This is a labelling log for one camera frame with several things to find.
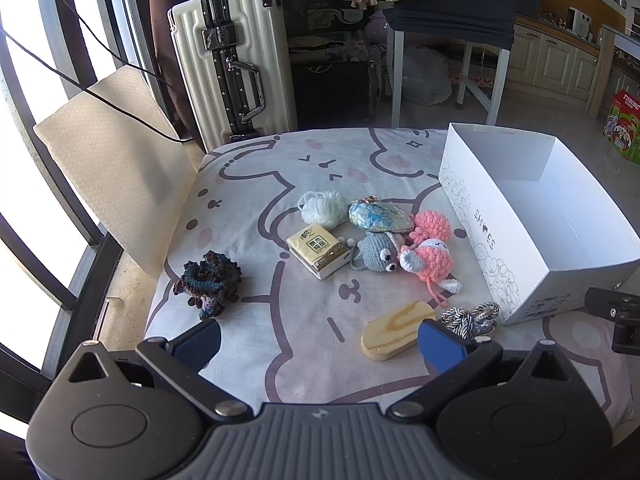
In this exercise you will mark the clear storage bin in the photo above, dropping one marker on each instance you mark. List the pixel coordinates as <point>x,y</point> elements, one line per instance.
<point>325,47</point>

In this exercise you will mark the black storage box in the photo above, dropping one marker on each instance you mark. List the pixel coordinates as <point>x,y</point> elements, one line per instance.
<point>330,95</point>

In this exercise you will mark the dark crochet scrunchie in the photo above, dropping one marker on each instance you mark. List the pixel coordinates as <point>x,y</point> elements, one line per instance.
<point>210,275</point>

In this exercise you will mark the white shoe box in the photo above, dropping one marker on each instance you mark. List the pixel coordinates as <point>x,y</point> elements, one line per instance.
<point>550,210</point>

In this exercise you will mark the beige foam board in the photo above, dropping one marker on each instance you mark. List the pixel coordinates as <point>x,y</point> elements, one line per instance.
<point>110,160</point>

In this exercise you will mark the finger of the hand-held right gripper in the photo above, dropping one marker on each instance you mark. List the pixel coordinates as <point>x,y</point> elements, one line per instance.
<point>612,305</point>

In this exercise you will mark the grey crochet mouse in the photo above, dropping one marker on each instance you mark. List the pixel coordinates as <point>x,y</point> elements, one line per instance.
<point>375,255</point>

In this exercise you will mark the oval wooden block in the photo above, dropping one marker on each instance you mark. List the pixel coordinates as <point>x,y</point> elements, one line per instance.
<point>395,330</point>

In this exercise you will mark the pink crochet doll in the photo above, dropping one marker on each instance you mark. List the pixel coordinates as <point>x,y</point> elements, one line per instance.
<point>432,257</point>

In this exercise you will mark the cream kitchen cabinets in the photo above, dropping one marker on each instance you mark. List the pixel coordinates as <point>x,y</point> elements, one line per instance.
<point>545,60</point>

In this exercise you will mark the colourful printed carton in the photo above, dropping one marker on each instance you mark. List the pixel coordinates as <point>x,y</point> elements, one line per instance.
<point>625,125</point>

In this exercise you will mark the black window frame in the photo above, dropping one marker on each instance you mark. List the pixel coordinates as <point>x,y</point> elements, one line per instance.
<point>52,25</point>

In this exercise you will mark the printed blanket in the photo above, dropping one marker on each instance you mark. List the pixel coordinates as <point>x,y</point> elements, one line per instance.
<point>300,200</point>

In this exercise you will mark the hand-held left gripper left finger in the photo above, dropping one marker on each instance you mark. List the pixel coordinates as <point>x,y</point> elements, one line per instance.
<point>200,345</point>

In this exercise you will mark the yellow tissue pack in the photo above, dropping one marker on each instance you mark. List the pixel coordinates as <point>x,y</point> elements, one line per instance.
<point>315,247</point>

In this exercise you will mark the cream ribbed suitcase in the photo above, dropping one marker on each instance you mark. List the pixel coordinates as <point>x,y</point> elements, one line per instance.
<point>200,60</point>

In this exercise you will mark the translucent plastic bag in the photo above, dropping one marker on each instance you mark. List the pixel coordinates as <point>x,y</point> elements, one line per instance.
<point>425,77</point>

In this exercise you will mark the white yarn ball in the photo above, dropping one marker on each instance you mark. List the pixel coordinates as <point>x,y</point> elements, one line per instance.
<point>325,208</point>

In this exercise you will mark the white chair with dark cover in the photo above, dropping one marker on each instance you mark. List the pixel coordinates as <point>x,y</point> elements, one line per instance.
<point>450,0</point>

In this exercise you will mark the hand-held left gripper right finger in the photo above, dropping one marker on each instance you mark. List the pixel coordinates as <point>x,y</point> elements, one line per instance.
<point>441,347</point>

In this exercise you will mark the dark patterned board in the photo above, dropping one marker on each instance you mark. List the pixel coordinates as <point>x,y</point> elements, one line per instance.
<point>320,5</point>

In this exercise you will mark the brown curtain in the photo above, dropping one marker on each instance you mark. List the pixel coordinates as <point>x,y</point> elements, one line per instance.
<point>162,35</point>

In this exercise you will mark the wooden leg desk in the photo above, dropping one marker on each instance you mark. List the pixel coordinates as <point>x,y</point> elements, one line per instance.
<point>602,70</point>

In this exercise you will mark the blue floral pouch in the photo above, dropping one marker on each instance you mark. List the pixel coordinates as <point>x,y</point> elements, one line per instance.
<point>380,216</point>

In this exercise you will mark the small white heater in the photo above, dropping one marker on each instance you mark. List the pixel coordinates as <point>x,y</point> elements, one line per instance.
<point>579,21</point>

